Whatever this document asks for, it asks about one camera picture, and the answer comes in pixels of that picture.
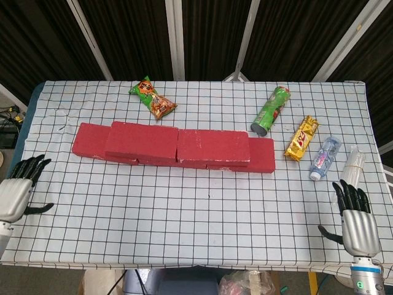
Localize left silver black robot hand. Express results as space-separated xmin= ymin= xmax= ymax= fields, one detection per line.
xmin=0 ymin=154 xmax=55 ymax=224

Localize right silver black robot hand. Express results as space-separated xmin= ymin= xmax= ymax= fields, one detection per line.
xmin=317 ymin=179 xmax=381 ymax=258

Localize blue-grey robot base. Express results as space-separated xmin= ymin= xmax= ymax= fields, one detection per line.
xmin=122 ymin=269 xmax=220 ymax=295

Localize black equipment box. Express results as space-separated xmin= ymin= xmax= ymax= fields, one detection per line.
xmin=0 ymin=121 xmax=21 ymax=150

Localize bundle of clear tubes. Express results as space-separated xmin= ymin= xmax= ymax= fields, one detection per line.
xmin=333 ymin=144 xmax=367 ymax=205

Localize blue-edged table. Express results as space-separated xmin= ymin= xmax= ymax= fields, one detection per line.
xmin=0 ymin=82 xmax=45 ymax=216

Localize small clear water bottle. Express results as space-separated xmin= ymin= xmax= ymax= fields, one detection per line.
xmin=308 ymin=136 xmax=342 ymax=181

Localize gold biscuit pack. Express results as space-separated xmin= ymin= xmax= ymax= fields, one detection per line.
xmin=284 ymin=115 xmax=319 ymax=163

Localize white sack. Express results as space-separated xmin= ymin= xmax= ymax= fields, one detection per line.
xmin=78 ymin=269 xmax=125 ymax=295

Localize clear plastic bag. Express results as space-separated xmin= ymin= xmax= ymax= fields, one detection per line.
xmin=218 ymin=270 xmax=276 ymax=295

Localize green chips can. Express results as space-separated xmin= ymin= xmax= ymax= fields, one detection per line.
xmin=250 ymin=85 xmax=291 ymax=137

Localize white black checkered tablecloth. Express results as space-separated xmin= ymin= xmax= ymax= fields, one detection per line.
xmin=0 ymin=79 xmax=393 ymax=276

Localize green snack bag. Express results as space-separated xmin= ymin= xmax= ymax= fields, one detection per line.
xmin=128 ymin=76 xmax=178 ymax=121

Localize white metal frame post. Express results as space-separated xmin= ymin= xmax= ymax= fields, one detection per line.
xmin=165 ymin=0 xmax=187 ymax=82
xmin=379 ymin=143 xmax=393 ymax=185
xmin=222 ymin=0 xmax=262 ymax=82
xmin=311 ymin=0 xmax=383 ymax=82
xmin=0 ymin=82 xmax=28 ymax=113
xmin=66 ymin=0 xmax=114 ymax=81

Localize yellow black cables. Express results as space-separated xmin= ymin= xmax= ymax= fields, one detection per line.
xmin=0 ymin=104 xmax=27 ymax=124

